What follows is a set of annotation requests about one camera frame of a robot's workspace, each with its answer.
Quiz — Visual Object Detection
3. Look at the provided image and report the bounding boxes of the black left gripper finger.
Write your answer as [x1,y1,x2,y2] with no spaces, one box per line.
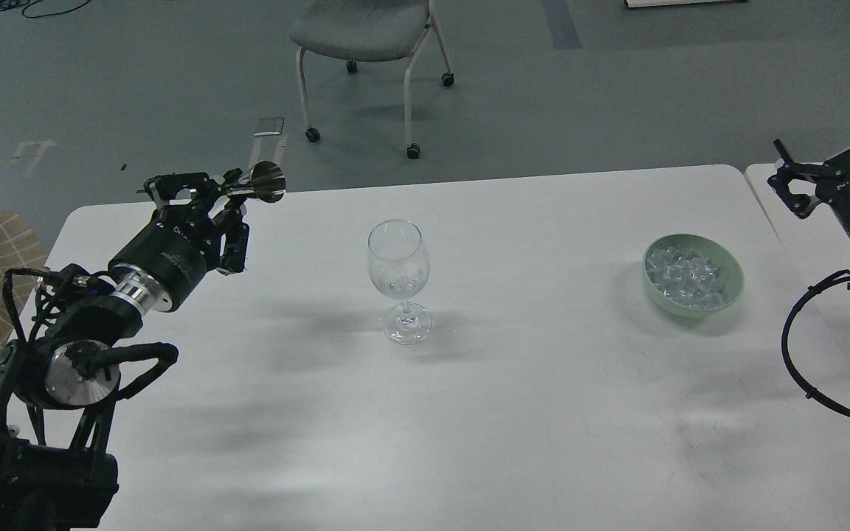
[210,168,250,275]
[144,172,222,222]

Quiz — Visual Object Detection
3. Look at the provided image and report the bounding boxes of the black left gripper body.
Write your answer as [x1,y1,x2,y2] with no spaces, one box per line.
[108,207,220,313]

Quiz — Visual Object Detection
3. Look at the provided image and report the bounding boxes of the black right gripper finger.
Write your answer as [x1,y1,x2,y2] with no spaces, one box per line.
[767,139,835,219]

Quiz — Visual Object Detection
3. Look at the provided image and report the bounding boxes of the steel cocktail jigger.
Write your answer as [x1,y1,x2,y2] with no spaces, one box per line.
[208,161,286,203]

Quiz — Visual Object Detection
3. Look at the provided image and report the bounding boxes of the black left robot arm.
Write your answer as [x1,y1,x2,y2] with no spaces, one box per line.
[0,162,286,530]

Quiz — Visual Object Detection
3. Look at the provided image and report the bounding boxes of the green bowl of ice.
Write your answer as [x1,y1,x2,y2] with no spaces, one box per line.
[641,233,745,319]

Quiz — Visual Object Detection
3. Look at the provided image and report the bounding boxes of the clear wine glass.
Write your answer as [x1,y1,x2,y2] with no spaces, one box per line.
[367,219,432,345]

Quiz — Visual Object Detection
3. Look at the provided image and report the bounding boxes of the metal floor plate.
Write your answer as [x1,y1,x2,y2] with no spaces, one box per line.
[252,117,286,138]

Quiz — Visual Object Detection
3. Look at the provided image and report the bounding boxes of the grey office chair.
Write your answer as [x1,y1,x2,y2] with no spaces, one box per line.
[289,1,455,160]

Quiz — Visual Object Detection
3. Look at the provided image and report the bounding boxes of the black floor cables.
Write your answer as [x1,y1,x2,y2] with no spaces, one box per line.
[0,0,94,32]

